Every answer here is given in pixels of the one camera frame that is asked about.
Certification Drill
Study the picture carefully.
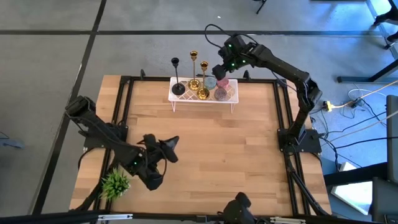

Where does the black front beam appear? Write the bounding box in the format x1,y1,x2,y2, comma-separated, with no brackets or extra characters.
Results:
0,210,398,224

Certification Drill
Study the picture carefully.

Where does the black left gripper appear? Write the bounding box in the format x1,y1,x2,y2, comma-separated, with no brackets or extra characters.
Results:
142,133,180,164

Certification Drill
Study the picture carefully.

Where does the grey cabinet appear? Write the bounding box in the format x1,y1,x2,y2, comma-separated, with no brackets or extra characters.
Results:
386,95,398,184

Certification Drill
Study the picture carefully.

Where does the purple glitter round candle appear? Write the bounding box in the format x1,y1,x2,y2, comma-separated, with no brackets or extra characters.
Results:
213,87,228,101

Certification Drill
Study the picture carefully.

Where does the blue glitter round candle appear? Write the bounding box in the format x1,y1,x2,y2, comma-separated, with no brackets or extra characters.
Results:
203,76,218,90

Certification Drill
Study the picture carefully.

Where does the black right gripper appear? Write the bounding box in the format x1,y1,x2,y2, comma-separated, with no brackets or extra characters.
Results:
213,34,249,81

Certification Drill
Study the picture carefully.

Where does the black candlestick holder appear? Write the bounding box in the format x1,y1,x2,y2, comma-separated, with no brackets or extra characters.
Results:
170,57,187,96

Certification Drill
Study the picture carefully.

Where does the gold candlestick holder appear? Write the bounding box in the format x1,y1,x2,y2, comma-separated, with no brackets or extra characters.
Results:
196,60,211,101
187,50,201,91

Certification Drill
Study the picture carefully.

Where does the black floor cable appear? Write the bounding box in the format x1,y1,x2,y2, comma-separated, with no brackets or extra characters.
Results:
320,136,398,150

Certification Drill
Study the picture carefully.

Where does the beige floor cable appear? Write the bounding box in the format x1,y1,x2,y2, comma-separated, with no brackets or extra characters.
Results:
322,110,398,146

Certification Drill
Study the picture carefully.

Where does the grey floor object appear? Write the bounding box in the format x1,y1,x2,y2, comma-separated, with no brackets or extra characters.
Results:
0,129,25,149

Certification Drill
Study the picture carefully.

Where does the black stand leg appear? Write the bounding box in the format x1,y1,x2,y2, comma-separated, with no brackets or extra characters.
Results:
337,58,398,83

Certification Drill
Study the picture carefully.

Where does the black tripod leg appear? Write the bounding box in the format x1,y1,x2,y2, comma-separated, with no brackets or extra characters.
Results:
253,0,268,15

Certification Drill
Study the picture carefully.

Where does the person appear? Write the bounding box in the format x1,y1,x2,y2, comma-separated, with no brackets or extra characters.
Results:
372,8,398,43

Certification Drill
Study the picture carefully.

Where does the white wire rack shelf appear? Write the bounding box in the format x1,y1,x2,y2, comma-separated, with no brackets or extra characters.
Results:
167,77,239,113

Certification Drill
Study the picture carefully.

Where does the white floor panel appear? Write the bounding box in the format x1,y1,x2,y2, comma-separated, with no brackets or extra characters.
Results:
330,180,374,216

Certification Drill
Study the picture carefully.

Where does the silver bracket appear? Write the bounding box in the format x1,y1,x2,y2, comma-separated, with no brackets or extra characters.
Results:
97,213,134,221
269,217,307,224

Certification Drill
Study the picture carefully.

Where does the black aluminium table frame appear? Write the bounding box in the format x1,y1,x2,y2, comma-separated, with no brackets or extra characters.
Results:
74,68,332,218

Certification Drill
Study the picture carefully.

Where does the grey metal rail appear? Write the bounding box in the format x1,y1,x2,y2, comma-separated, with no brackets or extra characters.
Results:
366,0,398,60

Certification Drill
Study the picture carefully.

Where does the black floor beam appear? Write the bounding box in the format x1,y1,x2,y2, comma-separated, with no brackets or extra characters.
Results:
323,161,389,187

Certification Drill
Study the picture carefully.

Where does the yellow floor cable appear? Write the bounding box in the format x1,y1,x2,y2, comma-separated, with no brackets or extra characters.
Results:
332,79,398,109

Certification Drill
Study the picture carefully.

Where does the green artificial plant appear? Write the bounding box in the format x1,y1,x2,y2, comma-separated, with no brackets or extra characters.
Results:
99,167,132,200

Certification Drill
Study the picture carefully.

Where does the dark grey box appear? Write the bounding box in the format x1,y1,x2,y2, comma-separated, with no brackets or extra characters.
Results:
371,177,398,224

